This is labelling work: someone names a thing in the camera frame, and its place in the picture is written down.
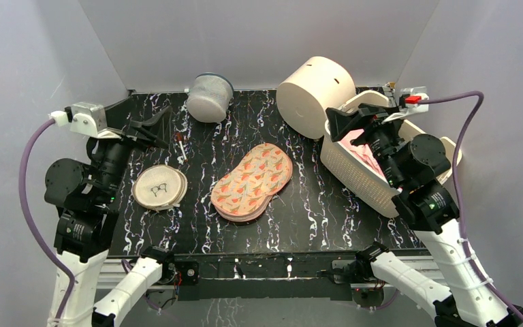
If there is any pink bra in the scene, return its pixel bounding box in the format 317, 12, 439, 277
340, 129, 384, 178

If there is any strawberry print mesh laundry bag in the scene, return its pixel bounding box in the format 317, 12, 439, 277
210, 143, 293, 223

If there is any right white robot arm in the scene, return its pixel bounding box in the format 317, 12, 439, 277
326, 104, 523, 326

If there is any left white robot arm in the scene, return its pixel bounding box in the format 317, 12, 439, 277
44, 102, 176, 326

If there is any cream perforated laundry basket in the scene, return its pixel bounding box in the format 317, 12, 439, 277
320, 90, 456, 218

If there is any small white red pen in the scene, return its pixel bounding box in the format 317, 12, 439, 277
176, 132, 188, 162

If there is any cream round tub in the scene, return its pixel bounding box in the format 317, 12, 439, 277
276, 56, 356, 140

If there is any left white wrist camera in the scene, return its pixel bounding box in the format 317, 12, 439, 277
48, 102, 122, 140

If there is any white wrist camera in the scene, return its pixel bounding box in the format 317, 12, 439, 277
383, 87, 429, 123
48, 102, 122, 140

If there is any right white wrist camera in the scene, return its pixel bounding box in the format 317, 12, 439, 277
383, 87, 429, 123

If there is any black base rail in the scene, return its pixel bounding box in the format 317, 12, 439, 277
144, 250, 407, 302

